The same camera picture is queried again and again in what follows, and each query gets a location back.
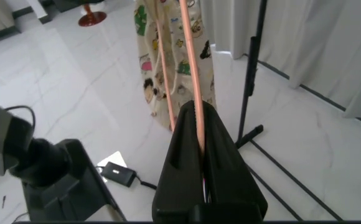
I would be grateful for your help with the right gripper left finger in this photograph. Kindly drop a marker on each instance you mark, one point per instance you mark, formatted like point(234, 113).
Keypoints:
point(177, 186)

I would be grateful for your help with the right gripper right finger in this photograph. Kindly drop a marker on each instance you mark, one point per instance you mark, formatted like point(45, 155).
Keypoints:
point(233, 186)

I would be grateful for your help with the pink clothes hanger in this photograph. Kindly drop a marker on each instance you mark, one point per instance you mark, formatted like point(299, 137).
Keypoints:
point(191, 62)

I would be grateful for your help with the cream printed garment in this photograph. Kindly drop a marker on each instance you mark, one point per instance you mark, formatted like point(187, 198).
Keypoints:
point(146, 62)

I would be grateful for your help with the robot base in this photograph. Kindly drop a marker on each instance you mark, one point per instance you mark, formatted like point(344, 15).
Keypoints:
point(59, 199)

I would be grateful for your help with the black clothes rack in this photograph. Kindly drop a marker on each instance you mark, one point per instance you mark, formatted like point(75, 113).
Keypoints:
point(252, 62)

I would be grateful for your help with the black power adapter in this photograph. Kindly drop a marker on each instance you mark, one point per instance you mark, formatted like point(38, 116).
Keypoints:
point(118, 173)

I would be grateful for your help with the white curtain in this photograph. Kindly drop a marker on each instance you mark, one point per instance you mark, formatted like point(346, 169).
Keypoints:
point(308, 37)

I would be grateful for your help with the red pedestal stool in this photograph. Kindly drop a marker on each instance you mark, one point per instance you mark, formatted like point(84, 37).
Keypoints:
point(91, 19)

